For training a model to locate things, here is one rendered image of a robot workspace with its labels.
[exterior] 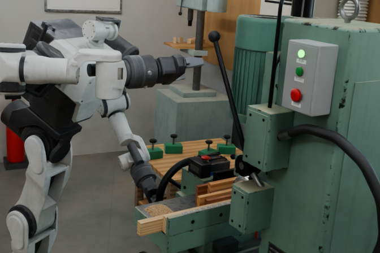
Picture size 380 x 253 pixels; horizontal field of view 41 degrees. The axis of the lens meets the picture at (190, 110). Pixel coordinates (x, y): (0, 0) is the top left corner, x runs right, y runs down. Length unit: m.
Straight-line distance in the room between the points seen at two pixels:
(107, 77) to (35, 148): 0.73
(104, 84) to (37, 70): 0.17
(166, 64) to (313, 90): 0.41
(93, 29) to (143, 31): 2.83
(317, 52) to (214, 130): 2.79
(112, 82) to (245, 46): 0.40
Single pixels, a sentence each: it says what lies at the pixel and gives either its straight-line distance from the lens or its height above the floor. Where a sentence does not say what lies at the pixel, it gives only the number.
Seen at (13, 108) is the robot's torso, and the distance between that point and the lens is 2.06.
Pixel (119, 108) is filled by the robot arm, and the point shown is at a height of 1.05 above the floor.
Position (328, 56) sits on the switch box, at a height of 1.46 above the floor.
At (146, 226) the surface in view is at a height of 0.93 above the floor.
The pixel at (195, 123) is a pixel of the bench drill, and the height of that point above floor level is 0.54.
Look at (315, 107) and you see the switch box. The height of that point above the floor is 1.34.
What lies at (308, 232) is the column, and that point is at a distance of 1.33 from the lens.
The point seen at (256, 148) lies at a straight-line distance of 1.28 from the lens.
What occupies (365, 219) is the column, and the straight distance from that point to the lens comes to 1.39.
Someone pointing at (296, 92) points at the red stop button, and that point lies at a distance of 1.17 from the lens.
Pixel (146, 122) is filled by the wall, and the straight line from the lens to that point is 4.72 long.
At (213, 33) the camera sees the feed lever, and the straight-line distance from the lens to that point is 1.47.
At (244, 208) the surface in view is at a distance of 1.35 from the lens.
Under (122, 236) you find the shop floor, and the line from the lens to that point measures 3.30.
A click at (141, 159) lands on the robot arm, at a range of 2.02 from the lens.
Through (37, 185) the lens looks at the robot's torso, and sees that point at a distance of 2.03.
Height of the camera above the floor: 1.61
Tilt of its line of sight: 15 degrees down
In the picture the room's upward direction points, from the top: 4 degrees clockwise
